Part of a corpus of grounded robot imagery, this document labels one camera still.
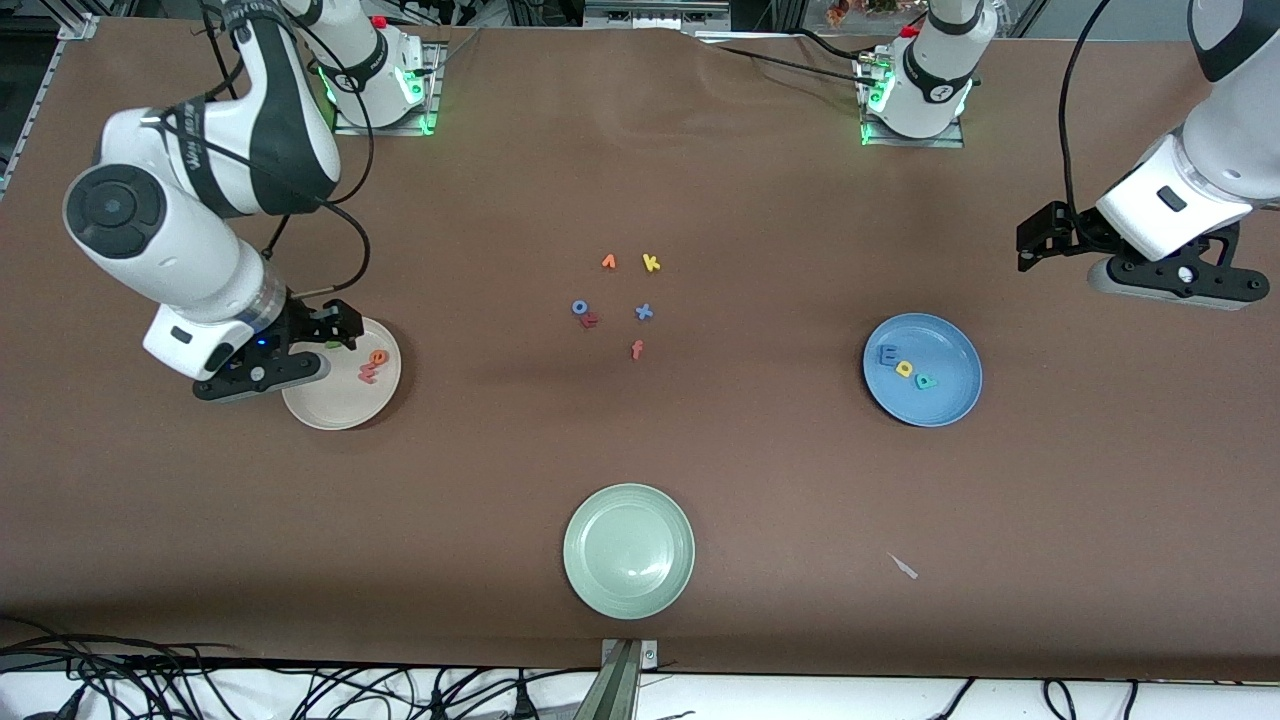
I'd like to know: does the beige brown plate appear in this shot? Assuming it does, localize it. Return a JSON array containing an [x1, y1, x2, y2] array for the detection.
[[281, 316, 403, 432]]

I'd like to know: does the blue plate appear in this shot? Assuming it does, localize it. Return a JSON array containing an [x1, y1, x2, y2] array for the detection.
[[862, 312, 984, 429]]

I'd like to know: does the paper table cover sheet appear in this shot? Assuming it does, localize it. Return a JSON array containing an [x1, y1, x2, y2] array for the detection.
[[0, 20, 1280, 683]]

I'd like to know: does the pale green plate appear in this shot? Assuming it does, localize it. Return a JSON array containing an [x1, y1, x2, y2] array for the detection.
[[562, 483, 696, 621]]

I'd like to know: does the grey metal box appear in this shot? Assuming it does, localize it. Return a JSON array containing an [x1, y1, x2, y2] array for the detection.
[[583, 0, 732, 31]]

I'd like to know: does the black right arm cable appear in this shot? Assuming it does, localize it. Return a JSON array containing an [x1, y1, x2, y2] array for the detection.
[[200, 0, 376, 299]]

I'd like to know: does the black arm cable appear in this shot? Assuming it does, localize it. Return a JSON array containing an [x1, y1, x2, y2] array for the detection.
[[200, 0, 376, 299], [1060, 0, 1116, 226]]

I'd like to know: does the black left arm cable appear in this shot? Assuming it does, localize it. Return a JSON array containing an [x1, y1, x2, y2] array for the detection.
[[1060, 0, 1116, 226]]

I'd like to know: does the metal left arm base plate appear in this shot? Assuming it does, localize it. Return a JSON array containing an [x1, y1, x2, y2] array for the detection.
[[858, 55, 966, 149]]

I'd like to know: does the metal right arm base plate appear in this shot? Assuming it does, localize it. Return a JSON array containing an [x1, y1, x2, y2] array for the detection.
[[333, 40, 443, 138]]

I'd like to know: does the black cable on table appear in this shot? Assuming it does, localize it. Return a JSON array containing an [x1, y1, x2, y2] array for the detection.
[[700, 35, 881, 91]]

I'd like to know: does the black cable tangle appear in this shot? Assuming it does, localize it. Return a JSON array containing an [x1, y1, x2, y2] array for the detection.
[[0, 615, 601, 720]]

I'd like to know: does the metal table edge bracket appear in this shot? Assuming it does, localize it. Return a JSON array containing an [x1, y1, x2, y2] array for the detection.
[[598, 638, 661, 720]]

